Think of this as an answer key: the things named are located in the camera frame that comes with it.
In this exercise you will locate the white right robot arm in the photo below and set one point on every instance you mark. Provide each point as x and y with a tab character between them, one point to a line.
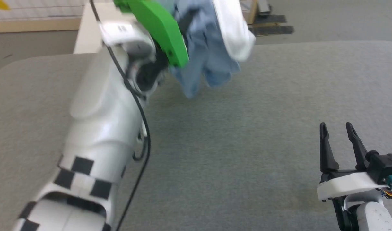
372	215

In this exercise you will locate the black floor tape strip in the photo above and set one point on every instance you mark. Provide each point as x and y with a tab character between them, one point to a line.
276	30
269	18

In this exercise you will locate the lemon print wood-framed screen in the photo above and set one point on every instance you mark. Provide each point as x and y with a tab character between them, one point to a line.
32	19

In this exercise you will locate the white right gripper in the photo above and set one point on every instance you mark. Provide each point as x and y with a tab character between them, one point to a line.
346	186

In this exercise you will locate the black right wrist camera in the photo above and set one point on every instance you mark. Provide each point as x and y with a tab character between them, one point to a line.
385	163

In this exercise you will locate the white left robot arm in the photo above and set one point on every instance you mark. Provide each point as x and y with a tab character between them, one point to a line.
102	128

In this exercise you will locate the grey metal screen foot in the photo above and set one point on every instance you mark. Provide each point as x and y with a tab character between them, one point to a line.
265	6

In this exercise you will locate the light blue white polo shirt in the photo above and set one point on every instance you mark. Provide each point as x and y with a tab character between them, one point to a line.
212	48

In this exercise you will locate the white rectangular box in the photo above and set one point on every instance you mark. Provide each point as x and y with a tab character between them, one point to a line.
90	29

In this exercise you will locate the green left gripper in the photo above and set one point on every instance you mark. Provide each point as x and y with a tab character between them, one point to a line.
157	25

